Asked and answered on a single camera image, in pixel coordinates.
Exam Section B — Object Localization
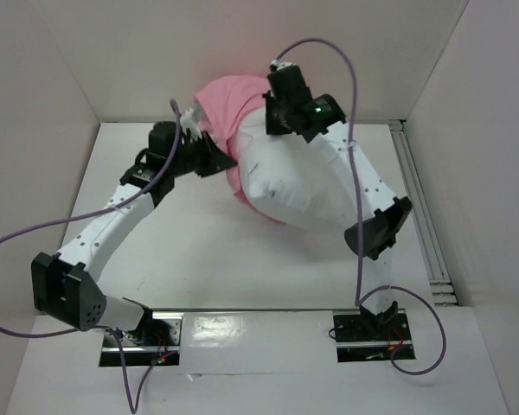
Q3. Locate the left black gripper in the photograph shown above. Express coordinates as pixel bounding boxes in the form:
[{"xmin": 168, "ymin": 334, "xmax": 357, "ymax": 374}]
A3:
[{"xmin": 170, "ymin": 131, "xmax": 238, "ymax": 179}]

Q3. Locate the pink satin pillowcase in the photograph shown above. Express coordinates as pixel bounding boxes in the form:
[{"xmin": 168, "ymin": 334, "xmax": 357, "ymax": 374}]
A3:
[{"xmin": 192, "ymin": 74, "xmax": 295, "ymax": 227}]

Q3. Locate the white pillow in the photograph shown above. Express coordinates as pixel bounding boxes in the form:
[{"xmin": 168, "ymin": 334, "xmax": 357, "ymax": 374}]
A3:
[{"xmin": 227, "ymin": 108, "xmax": 357, "ymax": 232}]

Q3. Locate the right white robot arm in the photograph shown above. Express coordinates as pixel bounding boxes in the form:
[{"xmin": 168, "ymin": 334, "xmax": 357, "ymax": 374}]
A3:
[{"xmin": 264, "ymin": 61, "xmax": 412, "ymax": 339}]

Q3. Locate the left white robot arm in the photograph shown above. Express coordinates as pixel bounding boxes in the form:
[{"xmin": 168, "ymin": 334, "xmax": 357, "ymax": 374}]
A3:
[{"xmin": 31, "ymin": 123, "xmax": 237, "ymax": 345}]

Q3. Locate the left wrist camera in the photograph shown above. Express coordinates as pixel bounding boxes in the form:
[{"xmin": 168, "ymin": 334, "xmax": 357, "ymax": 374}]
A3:
[{"xmin": 148, "ymin": 121, "xmax": 177, "ymax": 158}]

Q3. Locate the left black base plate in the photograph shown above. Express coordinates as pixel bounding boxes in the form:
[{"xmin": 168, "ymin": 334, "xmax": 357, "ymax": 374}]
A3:
[{"xmin": 99, "ymin": 311, "xmax": 183, "ymax": 367}]

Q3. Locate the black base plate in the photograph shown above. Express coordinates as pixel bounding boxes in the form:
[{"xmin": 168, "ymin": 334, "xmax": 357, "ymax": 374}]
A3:
[
  {"xmin": 99, "ymin": 311, "xmax": 183, "ymax": 367},
  {"xmin": 328, "ymin": 310, "xmax": 416, "ymax": 363}
]

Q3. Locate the aluminium frame rail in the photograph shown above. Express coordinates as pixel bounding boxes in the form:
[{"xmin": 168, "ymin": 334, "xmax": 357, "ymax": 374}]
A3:
[{"xmin": 388, "ymin": 120, "xmax": 460, "ymax": 307}]

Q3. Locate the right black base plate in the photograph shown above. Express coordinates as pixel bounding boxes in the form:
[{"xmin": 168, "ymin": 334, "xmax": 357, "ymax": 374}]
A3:
[{"xmin": 328, "ymin": 310, "xmax": 416, "ymax": 363}]

